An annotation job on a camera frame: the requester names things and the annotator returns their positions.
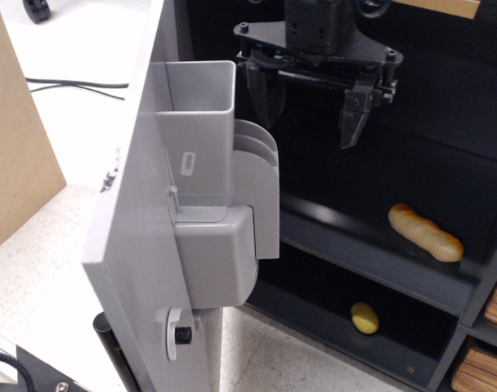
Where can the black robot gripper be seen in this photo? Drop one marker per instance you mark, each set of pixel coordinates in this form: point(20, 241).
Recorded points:
point(318, 43)

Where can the grey toy fridge door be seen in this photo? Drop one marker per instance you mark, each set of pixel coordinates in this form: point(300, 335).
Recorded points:
point(131, 257)

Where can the dark grey fridge cabinet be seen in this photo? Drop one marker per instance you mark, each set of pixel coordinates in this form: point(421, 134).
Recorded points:
point(434, 148)

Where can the grey ice dispenser housing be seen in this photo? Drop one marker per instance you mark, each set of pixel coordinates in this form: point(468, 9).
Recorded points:
point(226, 175)

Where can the wooden box on top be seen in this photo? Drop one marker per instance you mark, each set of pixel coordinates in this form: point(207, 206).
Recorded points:
point(462, 8)

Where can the toy bread baguette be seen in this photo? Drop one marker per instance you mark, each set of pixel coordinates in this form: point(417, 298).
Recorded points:
point(424, 233)

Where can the yellow toy potato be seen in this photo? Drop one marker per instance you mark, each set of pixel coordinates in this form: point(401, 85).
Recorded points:
point(364, 318)

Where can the black caster wheel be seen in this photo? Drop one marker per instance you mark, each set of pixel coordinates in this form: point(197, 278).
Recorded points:
point(37, 10)

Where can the light wooden panel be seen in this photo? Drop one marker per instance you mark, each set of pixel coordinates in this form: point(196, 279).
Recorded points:
point(30, 175)

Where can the black door handle bar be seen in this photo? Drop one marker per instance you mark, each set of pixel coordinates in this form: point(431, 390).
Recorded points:
point(112, 347)

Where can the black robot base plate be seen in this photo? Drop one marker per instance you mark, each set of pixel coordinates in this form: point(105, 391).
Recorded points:
point(32, 374)

